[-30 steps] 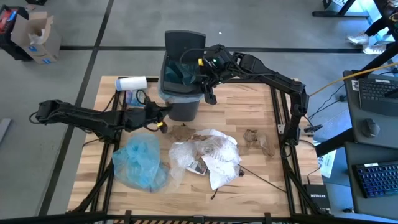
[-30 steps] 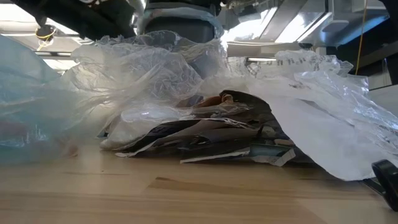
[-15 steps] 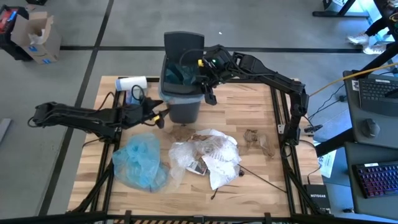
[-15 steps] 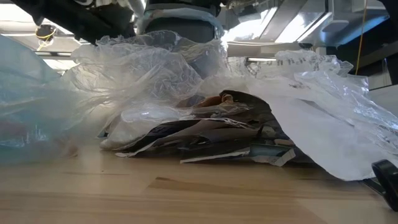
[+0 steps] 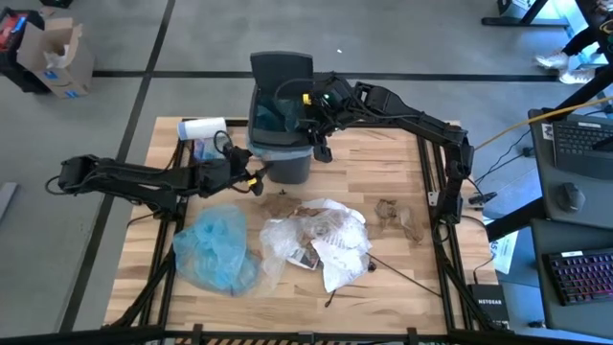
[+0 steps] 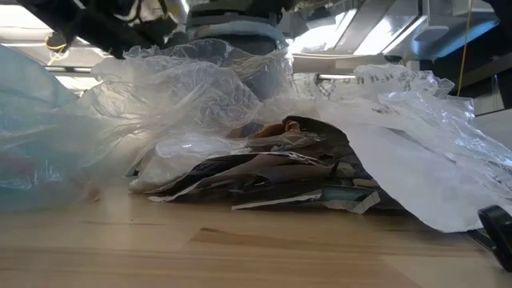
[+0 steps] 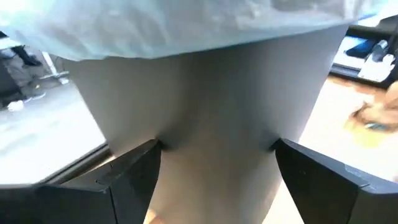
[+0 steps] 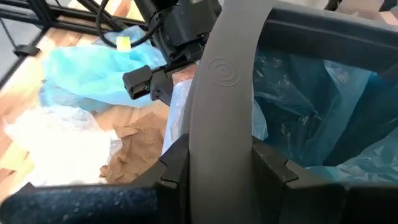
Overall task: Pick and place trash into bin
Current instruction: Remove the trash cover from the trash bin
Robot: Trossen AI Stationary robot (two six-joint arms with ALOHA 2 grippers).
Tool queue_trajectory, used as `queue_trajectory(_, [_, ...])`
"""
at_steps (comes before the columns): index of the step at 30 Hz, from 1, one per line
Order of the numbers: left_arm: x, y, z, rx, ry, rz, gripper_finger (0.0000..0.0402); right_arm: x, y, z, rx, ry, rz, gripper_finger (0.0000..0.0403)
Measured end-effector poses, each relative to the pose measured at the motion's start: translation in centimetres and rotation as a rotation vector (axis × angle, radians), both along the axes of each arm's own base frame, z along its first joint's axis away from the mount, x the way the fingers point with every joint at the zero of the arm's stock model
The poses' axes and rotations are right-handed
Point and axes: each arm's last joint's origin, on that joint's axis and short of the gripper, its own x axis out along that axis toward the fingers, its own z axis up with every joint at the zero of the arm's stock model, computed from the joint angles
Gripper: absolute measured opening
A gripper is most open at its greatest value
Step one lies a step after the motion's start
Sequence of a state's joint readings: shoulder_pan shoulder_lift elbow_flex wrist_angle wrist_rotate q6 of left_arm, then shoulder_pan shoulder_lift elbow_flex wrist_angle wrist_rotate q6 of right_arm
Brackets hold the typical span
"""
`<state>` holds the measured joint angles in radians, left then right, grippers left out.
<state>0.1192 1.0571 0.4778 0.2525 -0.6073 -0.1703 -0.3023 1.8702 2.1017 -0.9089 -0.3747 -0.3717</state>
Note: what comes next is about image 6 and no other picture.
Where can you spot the white packaging with dark pictures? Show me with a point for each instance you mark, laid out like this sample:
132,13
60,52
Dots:
348,194

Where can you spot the grey plastic trash bin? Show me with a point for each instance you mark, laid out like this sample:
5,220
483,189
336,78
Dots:
256,45

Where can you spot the blue plastic bag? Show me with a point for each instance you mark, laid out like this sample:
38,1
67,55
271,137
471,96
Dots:
36,132

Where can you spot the white plastic pouch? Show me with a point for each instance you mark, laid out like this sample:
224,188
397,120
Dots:
180,160

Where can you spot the brown paper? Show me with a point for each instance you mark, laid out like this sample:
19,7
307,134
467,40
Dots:
276,130

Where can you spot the black yellow ceiling device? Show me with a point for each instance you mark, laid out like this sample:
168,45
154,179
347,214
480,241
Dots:
57,42

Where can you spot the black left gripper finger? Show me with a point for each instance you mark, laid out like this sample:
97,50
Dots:
121,50
176,38

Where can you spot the ceiling light bar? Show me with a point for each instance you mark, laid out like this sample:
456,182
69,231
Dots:
336,76
68,69

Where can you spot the silver ventilation duct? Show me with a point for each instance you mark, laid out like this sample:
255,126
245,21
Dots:
400,28

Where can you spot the large clear plastic bag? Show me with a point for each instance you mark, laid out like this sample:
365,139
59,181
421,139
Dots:
180,100

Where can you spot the black printed mat packaging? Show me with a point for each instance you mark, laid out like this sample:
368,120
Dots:
216,170

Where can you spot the white paper bag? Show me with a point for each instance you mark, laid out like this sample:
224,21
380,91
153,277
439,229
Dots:
420,180

